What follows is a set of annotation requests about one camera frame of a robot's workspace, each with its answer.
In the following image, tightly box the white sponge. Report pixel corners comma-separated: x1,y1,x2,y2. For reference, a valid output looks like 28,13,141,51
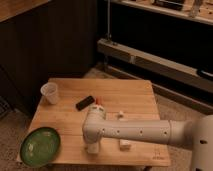
86,143,100,155

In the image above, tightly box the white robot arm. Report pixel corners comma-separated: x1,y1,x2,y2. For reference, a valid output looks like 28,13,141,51
82,105,213,171

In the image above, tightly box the green ceramic bowl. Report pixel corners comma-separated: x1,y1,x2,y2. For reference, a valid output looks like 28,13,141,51
19,127,61,168

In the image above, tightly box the orange carrot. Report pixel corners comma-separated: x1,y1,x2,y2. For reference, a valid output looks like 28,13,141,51
96,98,102,105

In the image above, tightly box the wooden table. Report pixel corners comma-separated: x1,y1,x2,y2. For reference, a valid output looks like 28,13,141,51
29,78,171,167

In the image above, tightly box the black rectangular block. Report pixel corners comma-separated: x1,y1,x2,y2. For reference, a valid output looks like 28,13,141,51
76,96,95,111

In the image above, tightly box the clear plastic cup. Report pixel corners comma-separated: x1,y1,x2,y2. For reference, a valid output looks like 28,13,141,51
40,82,59,105

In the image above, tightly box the white plastic bottle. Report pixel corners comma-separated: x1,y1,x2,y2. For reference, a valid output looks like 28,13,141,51
117,111,131,151

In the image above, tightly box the metal shelf rack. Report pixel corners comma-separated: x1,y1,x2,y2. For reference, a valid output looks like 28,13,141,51
97,0,213,113

